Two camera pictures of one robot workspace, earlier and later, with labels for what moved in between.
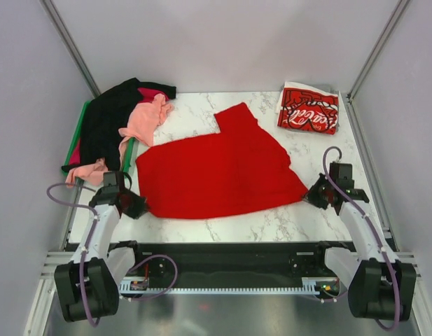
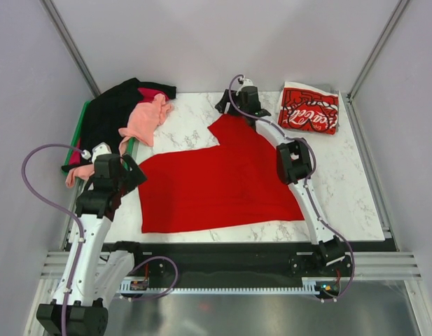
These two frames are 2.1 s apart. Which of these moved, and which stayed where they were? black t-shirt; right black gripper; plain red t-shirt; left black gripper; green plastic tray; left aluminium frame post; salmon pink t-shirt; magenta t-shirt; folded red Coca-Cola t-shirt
Moved: right black gripper; left black gripper; plain red t-shirt
Stayed: salmon pink t-shirt; black t-shirt; folded red Coca-Cola t-shirt; magenta t-shirt; green plastic tray; left aluminium frame post
